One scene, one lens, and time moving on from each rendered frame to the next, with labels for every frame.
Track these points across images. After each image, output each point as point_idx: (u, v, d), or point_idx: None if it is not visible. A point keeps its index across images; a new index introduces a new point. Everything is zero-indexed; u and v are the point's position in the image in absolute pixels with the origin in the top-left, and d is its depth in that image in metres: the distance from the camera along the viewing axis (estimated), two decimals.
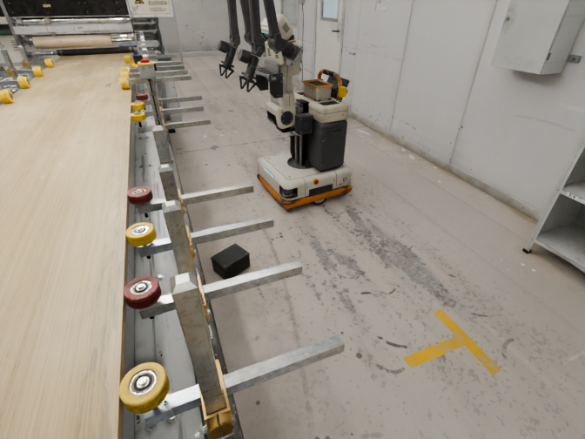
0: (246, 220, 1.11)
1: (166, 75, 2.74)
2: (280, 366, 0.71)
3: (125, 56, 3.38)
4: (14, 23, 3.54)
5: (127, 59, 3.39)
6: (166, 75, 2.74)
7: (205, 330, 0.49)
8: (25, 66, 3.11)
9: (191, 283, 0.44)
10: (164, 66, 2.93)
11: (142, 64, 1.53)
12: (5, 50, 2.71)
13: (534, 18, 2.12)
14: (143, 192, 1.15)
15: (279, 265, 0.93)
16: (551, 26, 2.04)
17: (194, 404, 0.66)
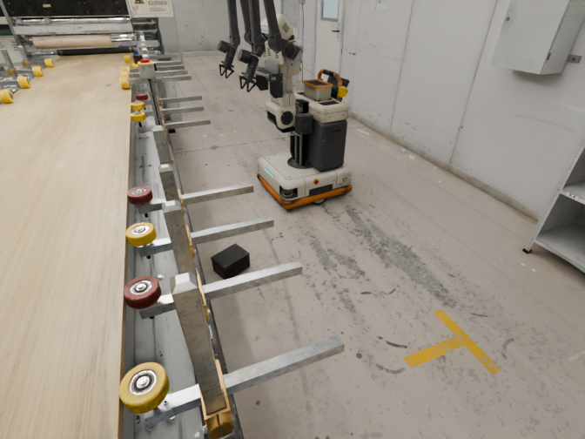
0: (246, 220, 1.11)
1: (166, 75, 2.74)
2: (280, 366, 0.71)
3: (125, 56, 3.38)
4: (14, 23, 3.54)
5: (127, 59, 3.39)
6: (166, 75, 2.74)
7: (205, 330, 0.49)
8: (25, 66, 3.11)
9: (191, 283, 0.44)
10: (164, 66, 2.93)
11: (142, 64, 1.53)
12: (5, 50, 2.71)
13: (534, 18, 2.12)
14: (143, 192, 1.15)
15: (279, 265, 0.93)
16: (551, 26, 2.04)
17: (194, 404, 0.66)
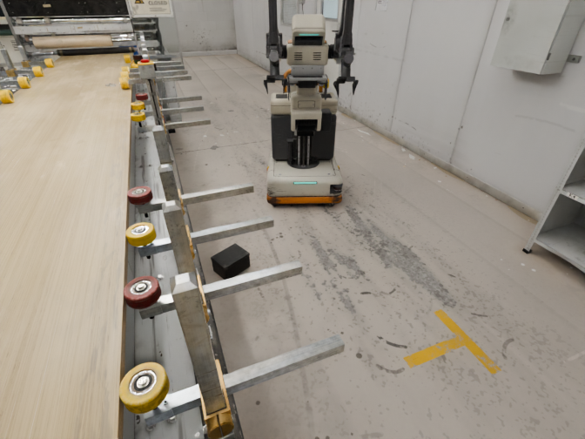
0: (246, 220, 1.11)
1: (166, 75, 2.74)
2: (280, 366, 0.71)
3: (125, 56, 3.38)
4: (14, 23, 3.54)
5: (127, 59, 3.39)
6: (166, 75, 2.74)
7: (205, 330, 0.49)
8: (25, 66, 3.11)
9: (191, 283, 0.44)
10: (164, 66, 2.93)
11: (142, 64, 1.53)
12: (5, 50, 2.71)
13: (534, 18, 2.12)
14: (143, 192, 1.15)
15: (279, 265, 0.93)
16: (551, 26, 2.04)
17: (194, 404, 0.66)
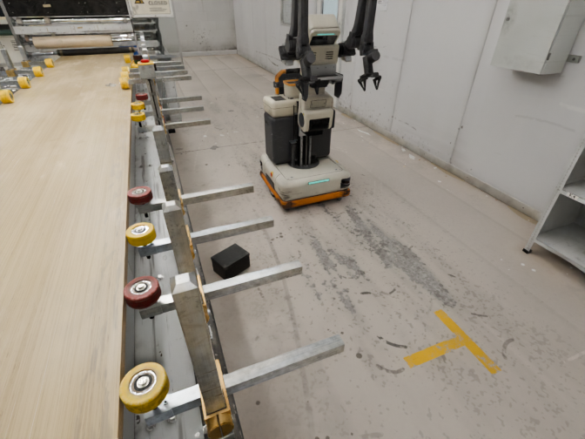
0: (246, 220, 1.11)
1: (166, 75, 2.74)
2: (280, 366, 0.71)
3: (125, 56, 3.38)
4: (14, 23, 3.54)
5: (127, 59, 3.39)
6: (166, 75, 2.74)
7: (205, 330, 0.49)
8: (25, 66, 3.11)
9: (191, 283, 0.44)
10: (164, 66, 2.93)
11: (142, 64, 1.53)
12: (5, 50, 2.71)
13: (534, 18, 2.12)
14: (143, 192, 1.15)
15: (279, 265, 0.93)
16: (551, 26, 2.04)
17: (194, 404, 0.66)
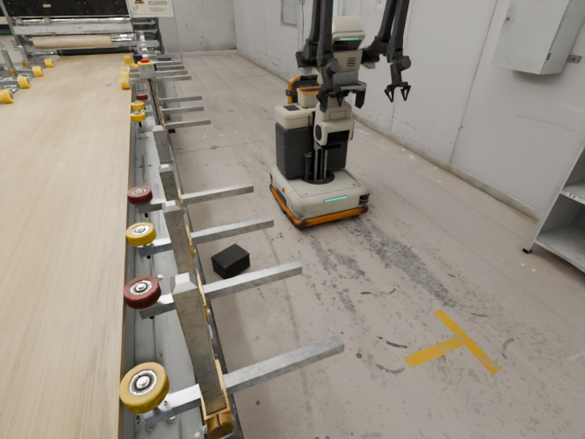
0: (246, 220, 1.11)
1: (166, 75, 2.74)
2: (280, 366, 0.71)
3: (125, 56, 3.38)
4: (14, 23, 3.54)
5: (127, 59, 3.39)
6: (166, 75, 2.74)
7: (205, 330, 0.49)
8: (25, 66, 3.11)
9: (191, 283, 0.44)
10: (164, 66, 2.93)
11: (142, 64, 1.53)
12: (5, 50, 2.71)
13: (534, 18, 2.12)
14: (143, 192, 1.15)
15: (279, 265, 0.93)
16: (551, 26, 2.04)
17: (194, 404, 0.66)
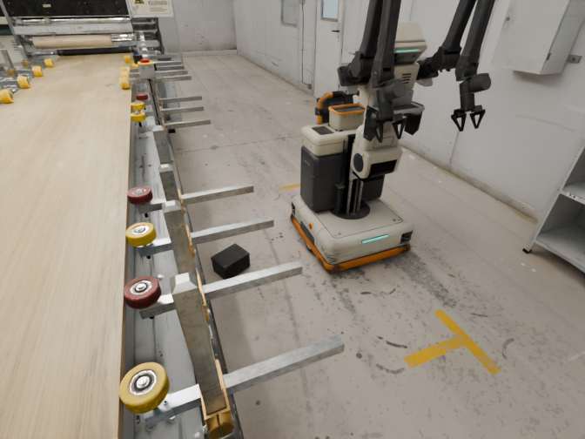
0: (246, 220, 1.11)
1: (166, 75, 2.74)
2: (280, 366, 0.71)
3: (125, 56, 3.38)
4: (14, 23, 3.54)
5: (127, 59, 3.39)
6: (166, 75, 2.74)
7: (205, 330, 0.49)
8: (25, 66, 3.11)
9: (191, 283, 0.44)
10: (164, 66, 2.93)
11: (142, 64, 1.53)
12: (5, 50, 2.71)
13: (534, 18, 2.12)
14: (143, 192, 1.15)
15: (279, 265, 0.93)
16: (551, 26, 2.04)
17: (194, 404, 0.66)
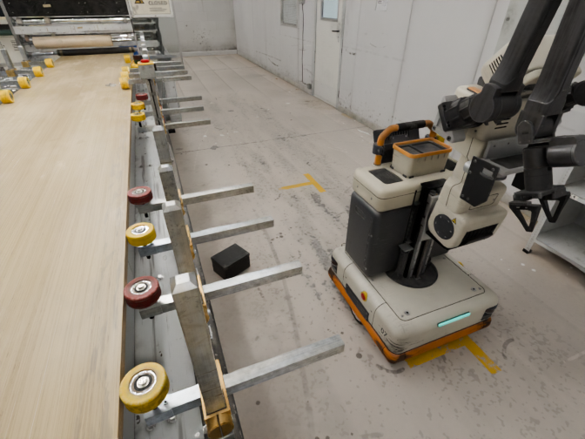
0: (246, 220, 1.11)
1: (166, 75, 2.74)
2: (280, 366, 0.71)
3: (125, 56, 3.38)
4: (14, 23, 3.54)
5: (127, 59, 3.39)
6: (166, 75, 2.74)
7: (205, 330, 0.49)
8: (25, 66, 3.11)
9: (191, 283, 0.44)
10: (164, 66, 2.93)
11: (142, 64, 1.53)
12: (5, 50, 2.71)
13: None
14: (143, 192, 1.15)
15: (279, 265, 0.93)
16: (551, 26, 2.04)
17: (194, 404, 0.66)
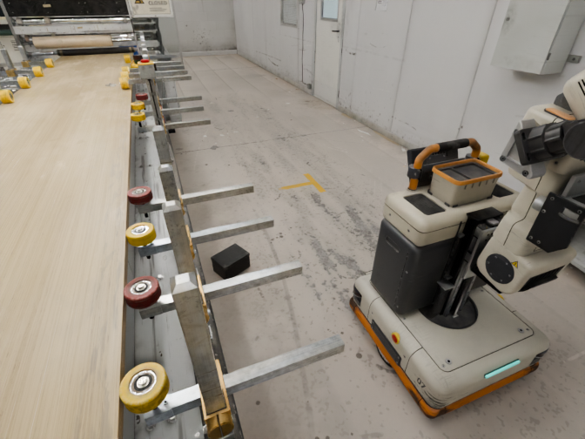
0: (246, 220, 1.11)
1: (166, 75, 2.74)
2: (280, 366, 0.71)
3: (125, 56, 3.38)
4: (14, 23, 3.54)
5: (127, 59, 3.39)
6: (166, 75, 2.74)
7: (205, 330, 0.49)
8: (25, 66, 3.11)
9: (191, 283, 0.44)
10: (164, 66, 2.93)
11: (142, 64, 1.53)
12: (5, 50, 2.71)
13: (534, 18, 2.12)
14: (143, 192, 1.15)
15: (279, 265, 0.93)
16: (551, 26, 2.04)
17: (194, 404, 0.66)
